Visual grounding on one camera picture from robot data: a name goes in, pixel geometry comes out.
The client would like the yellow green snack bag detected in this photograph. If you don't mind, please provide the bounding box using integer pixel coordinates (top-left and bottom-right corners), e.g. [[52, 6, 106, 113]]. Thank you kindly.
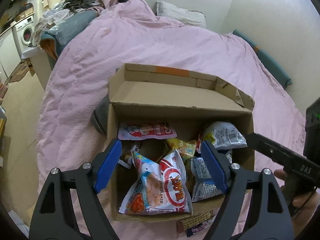
[[165, 138, 196, 163]]

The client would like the white red ring snack bag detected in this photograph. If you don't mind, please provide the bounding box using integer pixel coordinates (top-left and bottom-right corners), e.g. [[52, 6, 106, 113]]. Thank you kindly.
[[119, 150, 193, 215]]

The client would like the yellow wafer packet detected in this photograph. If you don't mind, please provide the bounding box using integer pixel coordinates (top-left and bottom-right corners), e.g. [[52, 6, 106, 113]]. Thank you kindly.
[[176, 211, 215, 232]]

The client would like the person's right hand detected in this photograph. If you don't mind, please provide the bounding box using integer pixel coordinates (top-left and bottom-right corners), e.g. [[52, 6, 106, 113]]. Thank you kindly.
[[273, 168, 320, 238]]

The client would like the white blue snack bag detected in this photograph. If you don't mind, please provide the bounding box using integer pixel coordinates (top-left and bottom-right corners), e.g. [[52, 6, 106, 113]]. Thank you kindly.
[[191, 157, 222, 203]]

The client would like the white red barcode snack bag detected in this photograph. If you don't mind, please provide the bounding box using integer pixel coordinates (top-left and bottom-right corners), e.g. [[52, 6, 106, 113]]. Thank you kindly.
[[200, 121, 247, 153]]

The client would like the pink snack packet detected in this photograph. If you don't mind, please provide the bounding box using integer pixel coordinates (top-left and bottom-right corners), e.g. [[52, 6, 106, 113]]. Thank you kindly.
[[118, 121, 177, 141]]

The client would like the brown cardboard box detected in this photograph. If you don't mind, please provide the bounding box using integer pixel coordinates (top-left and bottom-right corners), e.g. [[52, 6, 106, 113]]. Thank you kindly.
[[107, 63, 255, 222]]

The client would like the teal bolster cushion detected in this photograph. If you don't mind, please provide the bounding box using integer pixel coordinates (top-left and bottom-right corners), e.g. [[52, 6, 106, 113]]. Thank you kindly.
[[233, 29, 292, 90]]

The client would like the pink bed duvet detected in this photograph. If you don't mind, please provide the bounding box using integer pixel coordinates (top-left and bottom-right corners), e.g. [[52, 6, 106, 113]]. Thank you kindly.
[[36, 0, 312, 240]]

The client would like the white kitchen cabinet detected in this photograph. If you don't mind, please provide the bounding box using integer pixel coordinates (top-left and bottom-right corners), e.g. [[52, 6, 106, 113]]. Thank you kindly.
[[0, 29, 21, 77]]

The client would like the white pillow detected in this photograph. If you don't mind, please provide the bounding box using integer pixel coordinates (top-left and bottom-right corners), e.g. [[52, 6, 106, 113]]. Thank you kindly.
[[156, 1, 207, 29]]

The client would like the white washing machine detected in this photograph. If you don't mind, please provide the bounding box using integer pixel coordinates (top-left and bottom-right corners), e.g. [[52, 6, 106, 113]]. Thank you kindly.
[[12, 15, 35, 56]]

